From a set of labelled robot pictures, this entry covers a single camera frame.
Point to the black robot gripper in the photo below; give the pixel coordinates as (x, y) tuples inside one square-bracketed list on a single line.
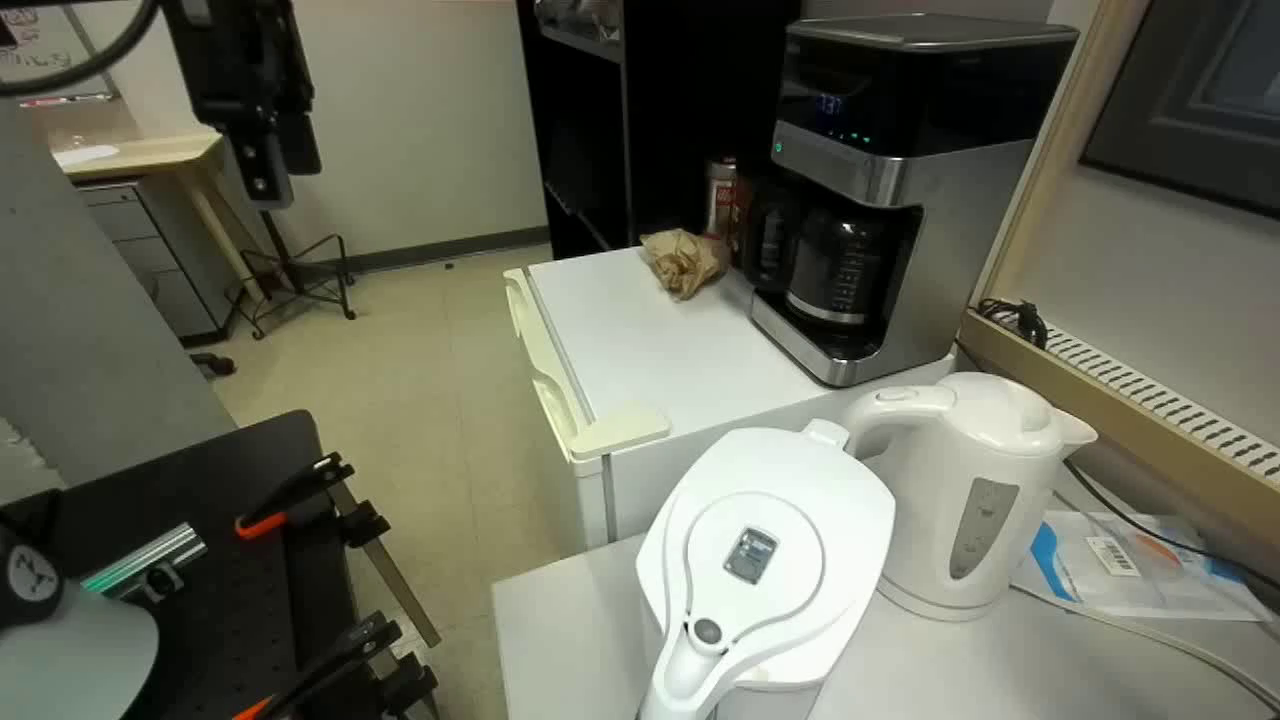
[(238, 62)]

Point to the black and steel coffee maker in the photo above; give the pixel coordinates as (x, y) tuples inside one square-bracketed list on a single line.
[(896, 185)]

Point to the glass coffee carafe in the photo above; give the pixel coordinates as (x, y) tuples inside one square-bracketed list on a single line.
[(835, 264)]

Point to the black tripod stand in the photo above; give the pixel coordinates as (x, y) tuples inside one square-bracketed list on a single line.
[(305, 274)]

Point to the light wooden desk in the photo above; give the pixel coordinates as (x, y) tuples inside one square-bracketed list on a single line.
[(142, 156)]

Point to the grey filing cabinet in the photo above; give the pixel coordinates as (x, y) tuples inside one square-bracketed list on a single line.
[(161, 261)]

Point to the black object on floor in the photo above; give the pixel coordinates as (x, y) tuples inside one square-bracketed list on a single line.
[(212, 362)]

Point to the grey partition panel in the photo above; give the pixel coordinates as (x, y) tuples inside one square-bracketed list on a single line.
[(82, 321)]

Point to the black clamp with orange tip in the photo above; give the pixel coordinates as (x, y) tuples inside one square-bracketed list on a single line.
[(333, 665), (298, 496)]

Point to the green and silver tool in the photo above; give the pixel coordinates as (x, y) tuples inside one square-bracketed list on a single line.
[(147, 563)]

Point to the white mini fridge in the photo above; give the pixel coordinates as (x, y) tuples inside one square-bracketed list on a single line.
[(667, 372)]

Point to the black perforated work table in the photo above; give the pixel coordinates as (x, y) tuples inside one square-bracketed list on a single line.
[(225, 603)]

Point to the black round cap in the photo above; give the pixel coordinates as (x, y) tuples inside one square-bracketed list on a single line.
[(27, 573)]

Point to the grey round lamp shade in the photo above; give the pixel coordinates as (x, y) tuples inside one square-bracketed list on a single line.
[(73, 662)]

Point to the white water filter pitcher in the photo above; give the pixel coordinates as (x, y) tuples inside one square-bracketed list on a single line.
[(760, 566)]

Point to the white electric kettle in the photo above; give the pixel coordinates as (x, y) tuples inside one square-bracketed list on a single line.
[(973, 492)]

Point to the dark framed window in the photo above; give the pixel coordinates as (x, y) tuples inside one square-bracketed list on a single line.
[(1194, 95)]

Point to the white radiator vent grille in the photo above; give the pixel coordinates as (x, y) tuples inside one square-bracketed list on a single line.
[(1175, 400)]

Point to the blue and white plastic package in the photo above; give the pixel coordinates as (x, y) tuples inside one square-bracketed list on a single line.
[(1132, 566)]

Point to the white wall poster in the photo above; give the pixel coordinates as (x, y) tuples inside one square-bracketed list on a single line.
[(54, 54)]

